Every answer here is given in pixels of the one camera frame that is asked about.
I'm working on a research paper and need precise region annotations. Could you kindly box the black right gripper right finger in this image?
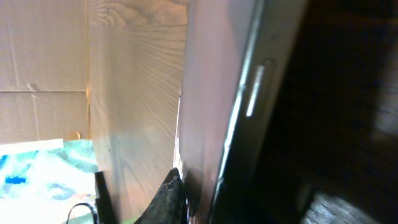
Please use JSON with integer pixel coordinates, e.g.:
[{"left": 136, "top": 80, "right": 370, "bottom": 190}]
[{"left": 217, "top": 1, "right": 397, "bottom": 223}]

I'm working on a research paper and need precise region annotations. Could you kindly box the colourful abstract backdrop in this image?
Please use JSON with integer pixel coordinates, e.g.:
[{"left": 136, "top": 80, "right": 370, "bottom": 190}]
[{"left": 1, "top": 139, "right": 98, "bottom": 223}]

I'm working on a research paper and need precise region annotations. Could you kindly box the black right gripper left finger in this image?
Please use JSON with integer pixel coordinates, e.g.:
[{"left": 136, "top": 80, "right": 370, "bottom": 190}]
[{"left": 134, "top": 167, "right": 186, "bottom": 224}]

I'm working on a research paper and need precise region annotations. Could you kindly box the brown cardboard sheet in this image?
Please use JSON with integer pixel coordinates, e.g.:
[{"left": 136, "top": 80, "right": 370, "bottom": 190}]
[{"left": 1, "top": 0, "right": 89, "bottom": 144}]

